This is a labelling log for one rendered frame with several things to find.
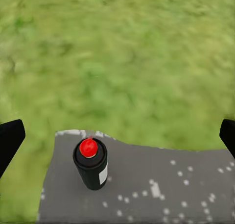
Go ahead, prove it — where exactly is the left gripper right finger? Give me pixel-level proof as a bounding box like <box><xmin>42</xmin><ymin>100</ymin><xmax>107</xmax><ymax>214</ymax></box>
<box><xmin>219</xmin><ymin>119</ymin><xmax>235</xmax><ymax>158</ymax></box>

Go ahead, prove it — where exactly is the insectifuge atomizer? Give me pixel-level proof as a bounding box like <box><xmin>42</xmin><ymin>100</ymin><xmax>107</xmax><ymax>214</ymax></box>
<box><xmin>73</xmin><ymin>129</ymin><xmax>108</xmax><ymax>190</ymax></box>

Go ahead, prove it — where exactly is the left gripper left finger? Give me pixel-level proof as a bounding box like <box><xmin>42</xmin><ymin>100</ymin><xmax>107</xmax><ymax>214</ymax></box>
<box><xmin>0</xmin><ymin>119</ymin><xmax>25</xmax><ymax>178</ymax></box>

